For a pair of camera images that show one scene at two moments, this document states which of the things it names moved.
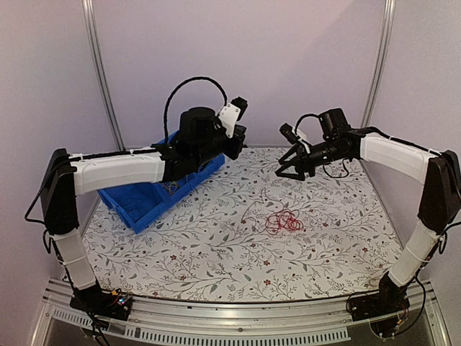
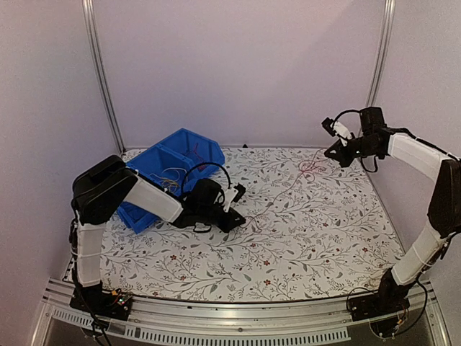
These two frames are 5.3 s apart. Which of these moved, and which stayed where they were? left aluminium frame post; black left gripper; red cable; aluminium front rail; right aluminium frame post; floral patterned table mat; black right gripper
Moved: red cable; black left gripper; black right gripper
Stayed: floral patterned table mat; right aluminium frame post; left aluminium frame post; aluminium front rail
